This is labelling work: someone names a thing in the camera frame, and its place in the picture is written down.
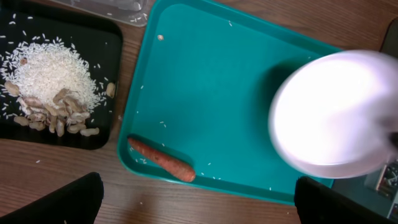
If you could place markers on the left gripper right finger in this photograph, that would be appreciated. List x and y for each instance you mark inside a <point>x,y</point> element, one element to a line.
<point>318,204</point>

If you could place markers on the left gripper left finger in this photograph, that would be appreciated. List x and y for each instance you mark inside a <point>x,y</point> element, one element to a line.
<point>76,202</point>

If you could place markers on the white dinner plate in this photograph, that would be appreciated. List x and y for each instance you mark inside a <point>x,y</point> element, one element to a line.
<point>336,116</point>

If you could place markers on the orange carrot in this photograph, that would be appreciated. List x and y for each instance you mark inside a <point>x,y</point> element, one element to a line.
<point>177,168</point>

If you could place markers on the grey dish rack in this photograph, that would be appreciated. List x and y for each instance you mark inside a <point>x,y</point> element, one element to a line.
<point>377,191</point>

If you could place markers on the peanut shells pile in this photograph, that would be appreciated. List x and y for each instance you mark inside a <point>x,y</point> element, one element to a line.
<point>54,108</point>

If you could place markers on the scattered rice grains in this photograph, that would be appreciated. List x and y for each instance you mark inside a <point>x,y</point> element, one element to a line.
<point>42,57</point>

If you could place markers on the teal serving tray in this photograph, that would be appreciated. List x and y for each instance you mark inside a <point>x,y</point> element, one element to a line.
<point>201,92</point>

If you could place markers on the black plastic tray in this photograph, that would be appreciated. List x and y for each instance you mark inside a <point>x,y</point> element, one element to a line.
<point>98,41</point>

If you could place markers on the clear plastic bin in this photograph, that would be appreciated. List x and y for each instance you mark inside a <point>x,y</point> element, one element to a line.
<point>132,12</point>

